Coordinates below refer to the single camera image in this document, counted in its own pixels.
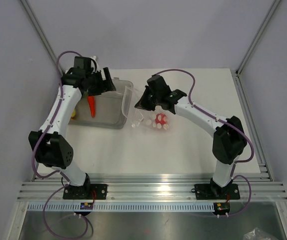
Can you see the orange toy carrot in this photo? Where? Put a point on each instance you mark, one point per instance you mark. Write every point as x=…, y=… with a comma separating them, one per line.
x=92, y=105

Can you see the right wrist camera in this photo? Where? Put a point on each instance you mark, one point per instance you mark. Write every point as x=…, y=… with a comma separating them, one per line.
x=157, y=84

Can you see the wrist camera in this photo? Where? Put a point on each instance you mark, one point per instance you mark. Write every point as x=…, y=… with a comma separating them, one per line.
x=157, y=84
x=86, y=64

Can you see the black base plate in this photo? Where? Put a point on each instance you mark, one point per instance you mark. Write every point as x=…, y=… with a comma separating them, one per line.
x=203, y=191
x=92, y=191

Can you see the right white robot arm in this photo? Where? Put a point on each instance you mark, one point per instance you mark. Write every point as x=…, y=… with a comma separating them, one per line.
x=227, y=140

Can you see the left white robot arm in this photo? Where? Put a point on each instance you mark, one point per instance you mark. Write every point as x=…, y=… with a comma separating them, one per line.
x=51, y=152

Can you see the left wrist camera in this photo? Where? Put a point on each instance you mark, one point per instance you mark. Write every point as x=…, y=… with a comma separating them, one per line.
x=86, y=64

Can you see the white slotted cable duct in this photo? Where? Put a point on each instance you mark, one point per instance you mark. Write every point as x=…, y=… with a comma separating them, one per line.
x=195, y=207

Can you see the yellow toy pear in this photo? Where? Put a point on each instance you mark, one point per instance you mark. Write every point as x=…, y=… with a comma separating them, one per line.
x=73, y=114

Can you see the crumpled plastic wrapper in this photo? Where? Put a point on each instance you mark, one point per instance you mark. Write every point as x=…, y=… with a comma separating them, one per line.
x=258, y=234

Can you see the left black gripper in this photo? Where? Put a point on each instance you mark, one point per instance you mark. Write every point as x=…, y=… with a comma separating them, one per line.
x=104, y=86

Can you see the aluminium frame post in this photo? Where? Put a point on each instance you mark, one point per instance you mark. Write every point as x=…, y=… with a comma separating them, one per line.
x=258, y=36
x=32, y=18

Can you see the aluminium mounting rail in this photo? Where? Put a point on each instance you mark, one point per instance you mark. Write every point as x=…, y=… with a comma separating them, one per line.
x=157, y=187

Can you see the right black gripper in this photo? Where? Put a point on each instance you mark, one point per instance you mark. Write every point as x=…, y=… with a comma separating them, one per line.
x=143, y=103

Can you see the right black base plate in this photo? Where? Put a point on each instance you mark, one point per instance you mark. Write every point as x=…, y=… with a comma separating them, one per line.
x=203, y=191

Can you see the clear plastic food bin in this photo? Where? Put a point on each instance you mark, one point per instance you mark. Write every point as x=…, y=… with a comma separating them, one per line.
x=111, y=108

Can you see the left aluminium frame post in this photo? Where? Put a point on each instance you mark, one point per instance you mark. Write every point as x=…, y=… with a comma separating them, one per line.
x=32, y=18

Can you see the right aluminium frame post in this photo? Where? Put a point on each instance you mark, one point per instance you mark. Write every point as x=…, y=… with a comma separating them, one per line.
x=258, y=36

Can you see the polka dot zip bag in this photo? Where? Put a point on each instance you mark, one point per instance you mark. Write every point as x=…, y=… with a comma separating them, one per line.
x=139, y=118

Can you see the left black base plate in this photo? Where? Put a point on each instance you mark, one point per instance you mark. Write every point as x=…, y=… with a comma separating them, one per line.
x=92, y=191

